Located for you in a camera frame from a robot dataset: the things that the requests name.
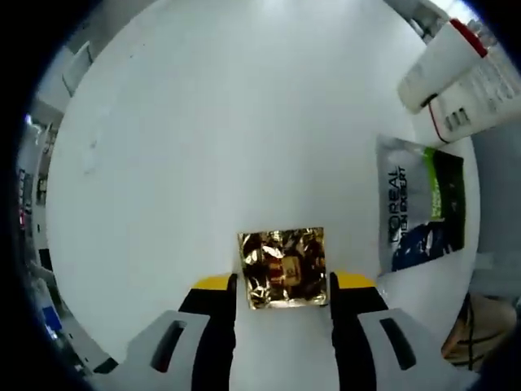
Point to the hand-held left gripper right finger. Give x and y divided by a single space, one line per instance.
350 326

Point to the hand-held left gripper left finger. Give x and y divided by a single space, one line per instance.
215 326

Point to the gold foil skincare sachet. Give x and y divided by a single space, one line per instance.
285 269

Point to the green black skincare sachet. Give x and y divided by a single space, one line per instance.
407 203

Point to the white red pump skincare bottle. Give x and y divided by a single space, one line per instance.
435 69

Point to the blue storage box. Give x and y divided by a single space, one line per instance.
51 317

